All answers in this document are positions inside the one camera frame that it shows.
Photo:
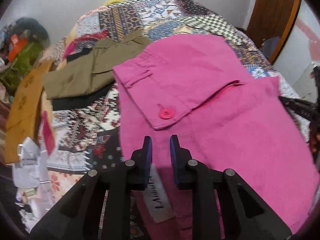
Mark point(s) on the mustard yellow garment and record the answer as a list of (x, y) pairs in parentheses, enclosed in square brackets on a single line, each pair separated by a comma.
[(25, 114)]

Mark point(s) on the black garment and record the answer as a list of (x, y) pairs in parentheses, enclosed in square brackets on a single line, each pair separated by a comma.
[(80, 99)]

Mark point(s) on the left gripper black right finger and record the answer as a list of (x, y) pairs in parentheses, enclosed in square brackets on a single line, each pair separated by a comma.
[(224, 206)]

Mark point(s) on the wooden door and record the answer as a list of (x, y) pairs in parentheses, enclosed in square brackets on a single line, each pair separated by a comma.
[(272, 19)]

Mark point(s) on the yellow plush toy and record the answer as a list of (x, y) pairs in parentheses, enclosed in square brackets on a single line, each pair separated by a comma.
[(109, 2)]

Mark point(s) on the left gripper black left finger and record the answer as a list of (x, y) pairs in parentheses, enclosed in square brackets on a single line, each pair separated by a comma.
[(98, 205)]

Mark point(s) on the orange box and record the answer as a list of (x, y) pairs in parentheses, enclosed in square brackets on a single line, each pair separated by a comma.
[(18, 45)]

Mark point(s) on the olive green pants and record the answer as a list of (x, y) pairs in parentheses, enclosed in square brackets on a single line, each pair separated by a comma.
[(129, 47)]

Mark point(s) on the pink pants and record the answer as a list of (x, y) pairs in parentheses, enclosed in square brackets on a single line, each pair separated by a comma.
[(195, 87)]

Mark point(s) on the green patterned bag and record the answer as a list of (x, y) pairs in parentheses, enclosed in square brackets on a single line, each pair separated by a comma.
[(21, 66)]

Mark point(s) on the white grey clothes pile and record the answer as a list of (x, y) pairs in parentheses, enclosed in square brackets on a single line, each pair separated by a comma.
[(34, 196)]

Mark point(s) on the patchwork patterned bedspread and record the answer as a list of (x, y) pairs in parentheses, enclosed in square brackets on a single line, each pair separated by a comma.
[(85, 137)]

